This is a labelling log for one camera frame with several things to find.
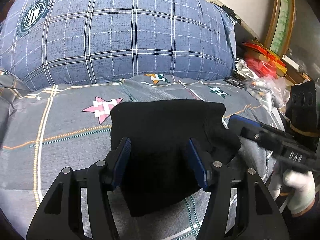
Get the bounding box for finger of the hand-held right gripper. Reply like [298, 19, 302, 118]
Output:
[229, 116, 294, 160]

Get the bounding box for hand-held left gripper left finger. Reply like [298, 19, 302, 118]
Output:
[26, 137, 132, 240]

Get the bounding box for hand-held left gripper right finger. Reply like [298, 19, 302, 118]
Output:
[186, 137, 290, 240]

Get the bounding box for black pants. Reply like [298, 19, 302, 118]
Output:
[110, 99, 242, 217]

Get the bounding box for person's right hand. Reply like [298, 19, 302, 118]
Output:
[269, 160, 317, 215]

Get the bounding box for clear plastic bag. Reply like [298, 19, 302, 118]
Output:
[225, 76, 292, 113]

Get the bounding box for white printed plastic bag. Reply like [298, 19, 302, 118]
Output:
[235, 57, 260, 80]

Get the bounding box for pile of red packets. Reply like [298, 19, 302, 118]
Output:
[244, 41, 288, 79]

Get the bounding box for grey star printed bedsheet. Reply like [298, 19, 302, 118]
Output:
[0, 67, 290, 240]

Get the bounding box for wooden framed picture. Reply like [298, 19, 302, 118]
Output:
[264, 0, 297, 55]

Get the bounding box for blue plaid pillow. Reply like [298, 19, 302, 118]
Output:
[0, 0, 237, 90]

